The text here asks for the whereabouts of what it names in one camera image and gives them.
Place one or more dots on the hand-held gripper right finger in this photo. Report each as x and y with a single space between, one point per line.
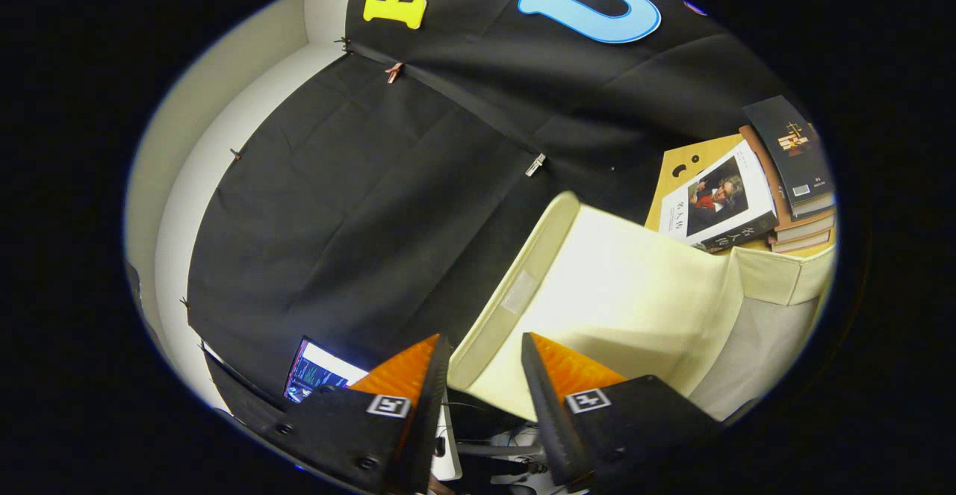
545 420

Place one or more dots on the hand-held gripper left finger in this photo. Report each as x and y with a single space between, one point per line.
429 420

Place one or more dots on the grey fabric storage box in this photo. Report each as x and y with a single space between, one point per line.
635 278

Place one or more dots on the laptop with lit screen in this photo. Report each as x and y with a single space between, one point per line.
317 372

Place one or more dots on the silver metal clip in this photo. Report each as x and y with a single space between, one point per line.
535 165

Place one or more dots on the white portrait cover book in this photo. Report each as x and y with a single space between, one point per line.
717 196

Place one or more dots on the pink cloth clip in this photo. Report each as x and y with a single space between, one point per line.
393 72

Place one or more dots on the dark hardcover book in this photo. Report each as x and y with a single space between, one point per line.
788 144

